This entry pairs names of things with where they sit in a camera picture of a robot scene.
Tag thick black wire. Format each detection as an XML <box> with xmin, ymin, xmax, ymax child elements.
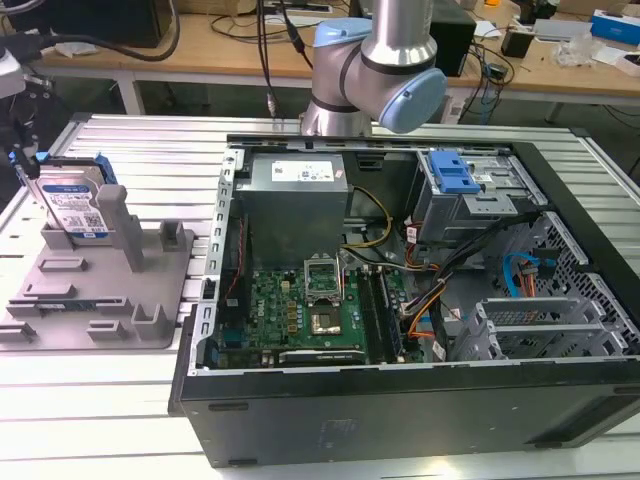
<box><xmin>428</xmin><ymin>213</ymin><xmax>542</xmax><ymax>282</ymax></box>

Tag black RAM slot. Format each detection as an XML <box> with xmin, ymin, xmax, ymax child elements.
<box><xmin>356</xmin><ymin>269</ymin><xmax>387</xmax><ymax>362</ymax></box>
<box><xmin>374</xmin><ymin>269</ymin><xmax>404</xmax><ymax>362</ymax></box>

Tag grey drive cage blue latch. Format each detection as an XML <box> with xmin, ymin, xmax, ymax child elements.
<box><xmin>413</xmin><ymin>149</ymin><xmax>542</xmax><ymax>247</ymax></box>

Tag metal socket cover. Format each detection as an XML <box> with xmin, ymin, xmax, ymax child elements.
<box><xmin>304</xmin><ymin>257</ymin><xmax>346</xmax><ymax>304</ymax></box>

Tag hard disk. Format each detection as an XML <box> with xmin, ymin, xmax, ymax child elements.
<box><xmin>10</xmin><ymin>145</ymin><xmax>119</xmax><ymax>247</ymax></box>

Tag yellow and black wire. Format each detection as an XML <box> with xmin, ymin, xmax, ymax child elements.
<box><xmin>343</xmin><ymin>186</ymin><xmax>394</xmax><ymax>249</ymax></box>

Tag wooden desk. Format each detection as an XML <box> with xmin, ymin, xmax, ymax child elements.
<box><xmin>29</xmin><ymin>8</ymin><xmax>640</xmax><ymax>107</ymax></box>

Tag CPU socket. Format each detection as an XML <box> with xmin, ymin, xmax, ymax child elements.
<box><xmin>308</xmin><ymin>304</ymin><xmax>346</xmax><ymax>337</ymax></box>

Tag thick black cable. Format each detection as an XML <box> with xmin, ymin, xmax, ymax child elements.
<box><xmin>48</xmin><ymin>0</ymin><xmax>182</xmax><ymax>63</ymax></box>

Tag black open PC case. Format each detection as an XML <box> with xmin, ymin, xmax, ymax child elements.
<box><xmin>167</xmin><ymin>132</ymin><xmax>640</xmax><ymax>470</ymax></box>

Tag grey parts rack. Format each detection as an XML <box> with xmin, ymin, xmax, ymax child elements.
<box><xmin>0</xmin><ymin>184</ymin><xmax>199</xmax><ymax>354</ymax></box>

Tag green motherboard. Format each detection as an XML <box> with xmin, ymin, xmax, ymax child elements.
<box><xmin>209</xmin><ymin>264</ymin><xmax>417</xmax><ymax>370</ymax></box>

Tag black computer tower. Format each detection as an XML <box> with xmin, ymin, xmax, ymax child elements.
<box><xmin>8</xmin><ymin>0</ymin><xmax>162</xmax><ymax>50</ymax></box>

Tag black cable silver plug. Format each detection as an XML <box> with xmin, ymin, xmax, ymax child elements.
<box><xmin>255</xmin><ymin>0</ymin><xmax>287</xmax><ymax>121</ymax></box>

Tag grey flat box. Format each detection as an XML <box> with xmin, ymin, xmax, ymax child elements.
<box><xmin>531</xmin><ymin>18</ymin><xmax>594</xmax><ymax>44</ymax></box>

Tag blue and white box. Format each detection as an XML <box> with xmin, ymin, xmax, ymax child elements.
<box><xmin>589</xmin><ymin>8</ymin><xmax>640</xmax><ymax>37</ymax></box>

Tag orange wire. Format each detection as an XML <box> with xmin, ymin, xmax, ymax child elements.
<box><xmin>519</xmin><ymin>263</ymin><xmax>540</xmax><ymax>302</ymax></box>

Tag blue wire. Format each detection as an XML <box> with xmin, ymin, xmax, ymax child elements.
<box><xmin>503</xmin><ymin>252</ymin><xmax>557</xmax><ymax>302</ymax></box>

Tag multicolour wire bundle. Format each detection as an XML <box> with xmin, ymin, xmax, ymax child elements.
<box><xmin>399</xmin><ymin>269</ymin><xmax>452</xmax><ymax>352</ymax></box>

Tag red wire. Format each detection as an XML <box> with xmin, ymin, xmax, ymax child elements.
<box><xmin>222</xmin><ymin>214</ymin><xmax>251</xmax><ymax>302</ymax></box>

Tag grey metal disk bay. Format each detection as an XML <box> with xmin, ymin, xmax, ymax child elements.
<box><xmin>449</xmin><ymin>296</ymin><xmax>632</xmax><ymax>362</ymax></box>

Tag small black box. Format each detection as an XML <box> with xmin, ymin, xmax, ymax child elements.
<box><xmin>501</xmin><ymin>26</ymin><xmax>536</xmax><ymax>57</ymax></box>

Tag grey power supply unit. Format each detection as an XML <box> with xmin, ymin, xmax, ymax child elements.
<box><xmin>234</xmin><ymin>152</ymin><xmax>350</xmax><ymax>267</ymax></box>

